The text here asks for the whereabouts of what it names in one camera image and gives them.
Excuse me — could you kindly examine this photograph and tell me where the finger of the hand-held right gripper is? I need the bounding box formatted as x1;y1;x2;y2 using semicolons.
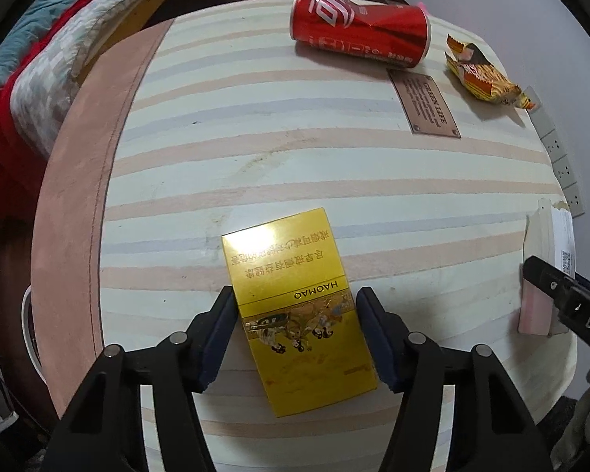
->
522;254;579;306

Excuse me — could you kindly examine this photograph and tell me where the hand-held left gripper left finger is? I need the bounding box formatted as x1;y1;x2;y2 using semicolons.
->
49;285;237;472

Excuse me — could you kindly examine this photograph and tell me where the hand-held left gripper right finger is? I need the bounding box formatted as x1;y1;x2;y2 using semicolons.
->
356;285;542;472

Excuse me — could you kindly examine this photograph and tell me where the white cardboard box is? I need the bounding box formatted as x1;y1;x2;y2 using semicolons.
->
518;206;576;337

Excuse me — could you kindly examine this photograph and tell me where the yellow cigarette box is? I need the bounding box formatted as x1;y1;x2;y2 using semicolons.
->
221;208;380;419

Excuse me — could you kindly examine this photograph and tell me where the white round bin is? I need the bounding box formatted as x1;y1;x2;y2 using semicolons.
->
22;282;50;384

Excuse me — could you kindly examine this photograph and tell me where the yellow snack wrapper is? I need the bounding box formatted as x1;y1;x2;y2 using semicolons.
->
445;34;537;110

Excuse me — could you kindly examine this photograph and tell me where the brown metal plaque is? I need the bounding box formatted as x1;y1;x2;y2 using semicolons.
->
387;70;462;136

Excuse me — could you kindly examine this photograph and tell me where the red blanket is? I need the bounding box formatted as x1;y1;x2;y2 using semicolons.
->
0;0;129;217

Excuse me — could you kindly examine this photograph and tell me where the grey checkered bed sheet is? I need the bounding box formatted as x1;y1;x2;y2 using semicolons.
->
10;0;188;158

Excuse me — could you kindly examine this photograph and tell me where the red drink can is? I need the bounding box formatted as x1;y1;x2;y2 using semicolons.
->
289;0;432;68

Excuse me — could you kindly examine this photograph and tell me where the white wall socket row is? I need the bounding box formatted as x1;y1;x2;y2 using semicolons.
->
521;86;586;217

